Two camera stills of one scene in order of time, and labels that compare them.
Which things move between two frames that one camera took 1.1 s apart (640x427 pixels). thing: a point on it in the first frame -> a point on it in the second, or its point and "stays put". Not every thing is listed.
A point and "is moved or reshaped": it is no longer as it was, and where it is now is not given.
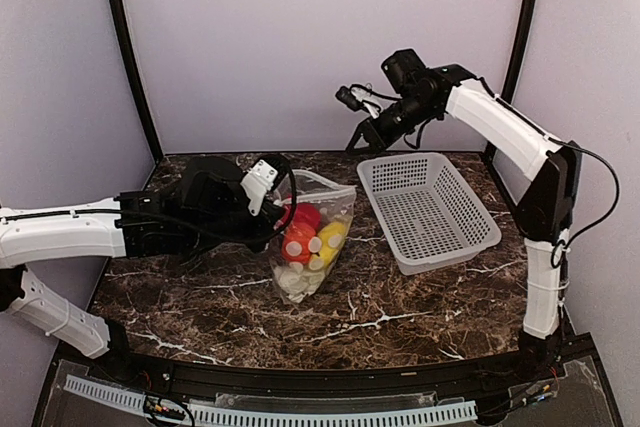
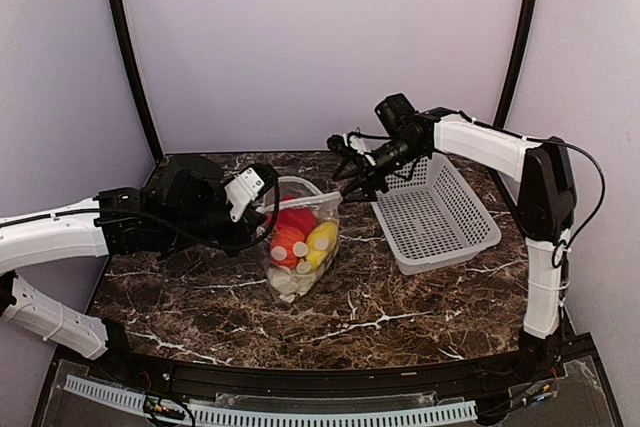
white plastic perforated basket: [431, 219] stays put
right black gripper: [376, 138] -> [370, 187]
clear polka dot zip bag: [310, 242] is moved or reshaped
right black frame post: [527, 20] stays put
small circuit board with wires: [153, 404] stays put
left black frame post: [115, 1] stays put
